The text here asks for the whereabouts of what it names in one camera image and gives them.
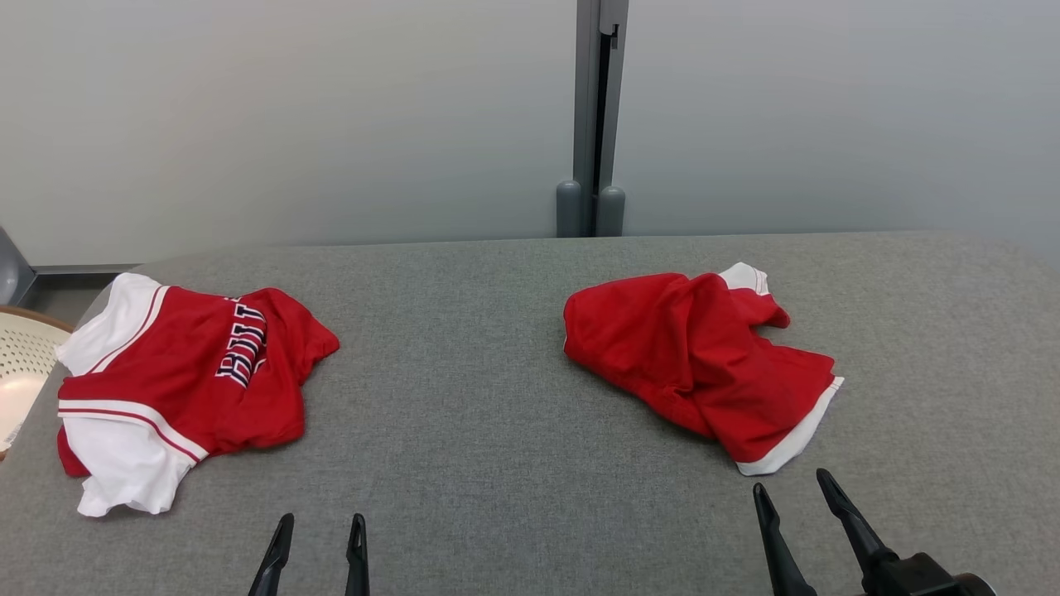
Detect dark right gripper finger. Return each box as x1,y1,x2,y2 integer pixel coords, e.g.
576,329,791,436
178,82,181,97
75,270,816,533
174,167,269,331
816,469,899,572
752,483,817,596

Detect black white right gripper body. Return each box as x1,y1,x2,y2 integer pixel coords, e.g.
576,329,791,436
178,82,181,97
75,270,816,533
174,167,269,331
861,552,999,596

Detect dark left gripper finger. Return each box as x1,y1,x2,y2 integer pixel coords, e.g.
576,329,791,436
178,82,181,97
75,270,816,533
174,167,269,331
345,513,370,596
248,513,295,596

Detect red shorts white hem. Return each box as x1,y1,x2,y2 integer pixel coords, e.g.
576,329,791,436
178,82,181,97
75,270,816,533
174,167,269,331
563,262,846,477

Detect red white lettered jersey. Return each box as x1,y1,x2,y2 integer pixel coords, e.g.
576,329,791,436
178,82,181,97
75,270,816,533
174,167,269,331
55,272,341,518

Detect white perforated laundry basket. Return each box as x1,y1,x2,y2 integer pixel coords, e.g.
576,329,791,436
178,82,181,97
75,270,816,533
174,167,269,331
0,305,74,461

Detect grey wall baseboard strip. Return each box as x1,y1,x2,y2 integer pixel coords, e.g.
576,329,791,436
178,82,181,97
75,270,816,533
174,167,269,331
33,264,142,276

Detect grey cylindrical post foot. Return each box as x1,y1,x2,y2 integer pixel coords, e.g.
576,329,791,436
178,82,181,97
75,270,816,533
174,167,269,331
596,185,627,238
556,179,585,238

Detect grey metal frame piece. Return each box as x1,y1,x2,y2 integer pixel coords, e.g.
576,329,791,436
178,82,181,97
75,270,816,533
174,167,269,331
0,228,38,307

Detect grey partition post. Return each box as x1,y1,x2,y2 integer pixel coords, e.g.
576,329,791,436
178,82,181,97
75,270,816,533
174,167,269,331
573,0,630,238

